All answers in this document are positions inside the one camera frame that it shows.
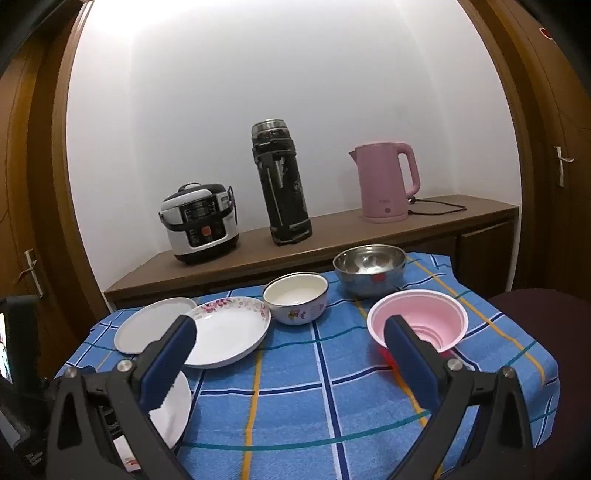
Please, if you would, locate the wooden door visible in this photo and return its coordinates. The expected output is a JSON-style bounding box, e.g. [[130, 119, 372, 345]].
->
[[461, 1, 590, 299], [1, 1, 108, 377]]

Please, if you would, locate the brown wooden sideboard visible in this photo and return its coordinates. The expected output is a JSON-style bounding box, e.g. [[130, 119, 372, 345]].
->
[[105, 195, 518, 309]]

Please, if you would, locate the silver door handle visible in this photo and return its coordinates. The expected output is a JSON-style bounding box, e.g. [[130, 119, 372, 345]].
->
[[554, 145, 575, 188], [15, 249, 45, 299]]

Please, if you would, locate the black thermos flask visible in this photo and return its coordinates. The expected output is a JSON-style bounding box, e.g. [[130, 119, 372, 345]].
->
[[252, 119, 312, 246]]

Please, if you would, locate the white enamel bowl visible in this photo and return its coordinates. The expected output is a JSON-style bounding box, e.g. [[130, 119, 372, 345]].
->
[[263, 272, 329, 326]]

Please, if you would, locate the pink plastic bowl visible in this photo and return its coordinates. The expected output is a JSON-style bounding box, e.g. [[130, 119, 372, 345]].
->
[[366, 289, 469, 368]]

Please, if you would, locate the plain white plate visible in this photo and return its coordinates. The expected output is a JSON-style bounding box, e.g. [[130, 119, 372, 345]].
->
[[113, 297, 197, 355]]

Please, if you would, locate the stainless steel bowl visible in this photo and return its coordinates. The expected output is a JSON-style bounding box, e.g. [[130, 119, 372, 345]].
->
[[332, 244, 407, 298]]

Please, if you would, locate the black kettle power cable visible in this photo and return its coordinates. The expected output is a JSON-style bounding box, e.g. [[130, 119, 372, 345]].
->
[[406, 195, 468, 216]]

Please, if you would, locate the pink electric kettle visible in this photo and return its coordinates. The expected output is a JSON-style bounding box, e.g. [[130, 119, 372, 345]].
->
[[349, 142, 421, 223]]

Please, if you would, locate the left silver door handle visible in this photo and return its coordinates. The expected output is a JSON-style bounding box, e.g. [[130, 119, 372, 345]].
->
[[15, 249, 45, 299]]

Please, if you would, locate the red flower white plate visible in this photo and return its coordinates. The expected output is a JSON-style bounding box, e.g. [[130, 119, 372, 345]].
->
[[149, 372, 192, 449]]

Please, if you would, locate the left wooden door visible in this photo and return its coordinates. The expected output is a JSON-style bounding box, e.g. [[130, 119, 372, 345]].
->
[[1, 1, 108, 377]]

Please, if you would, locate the black rice cooker cable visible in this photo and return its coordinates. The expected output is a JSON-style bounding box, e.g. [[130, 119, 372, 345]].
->
[[224, 185, 242, 227]]

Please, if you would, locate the pink floral rim plate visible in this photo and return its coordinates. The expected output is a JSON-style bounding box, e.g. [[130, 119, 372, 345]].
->
[[185, 297, 271, 369]]

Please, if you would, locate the right silver door handle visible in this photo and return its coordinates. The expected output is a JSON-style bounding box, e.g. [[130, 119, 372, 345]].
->
[[554, 145, 575, 188]]

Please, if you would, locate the white black rice cooker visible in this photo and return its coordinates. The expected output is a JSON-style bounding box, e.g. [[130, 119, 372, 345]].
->
[[158, 182, 239, 264]]

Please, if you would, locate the right wooden door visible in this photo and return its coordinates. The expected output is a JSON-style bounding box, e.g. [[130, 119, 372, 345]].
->
[[461, 1, 590, 299]]

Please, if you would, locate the dark maroon chair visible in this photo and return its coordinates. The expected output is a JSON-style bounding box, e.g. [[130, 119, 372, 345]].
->
[[491, 289, 590, 479]]

